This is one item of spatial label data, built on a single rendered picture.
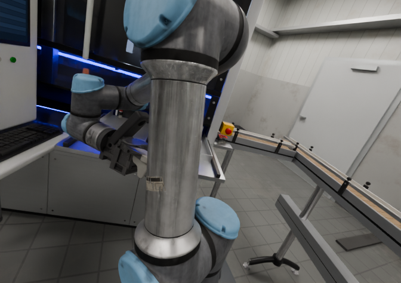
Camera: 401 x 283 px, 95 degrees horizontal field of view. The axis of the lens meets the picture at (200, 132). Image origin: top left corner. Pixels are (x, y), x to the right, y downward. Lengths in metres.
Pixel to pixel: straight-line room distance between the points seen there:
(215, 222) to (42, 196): 1.38
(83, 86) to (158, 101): 0.34
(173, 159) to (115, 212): 1.31
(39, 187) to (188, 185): 1.40
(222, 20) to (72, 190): 1.42
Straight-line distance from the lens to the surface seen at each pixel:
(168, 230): 0.32
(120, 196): 1.46
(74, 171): 1.45
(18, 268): 1.63
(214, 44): 0.27
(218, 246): 0.44
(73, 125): 0.62
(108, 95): 0.60
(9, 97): 1.16
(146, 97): 0.55
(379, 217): 1.23
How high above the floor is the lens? 1.30
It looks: 18 degrees down
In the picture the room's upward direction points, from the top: 18 degrees clockwise
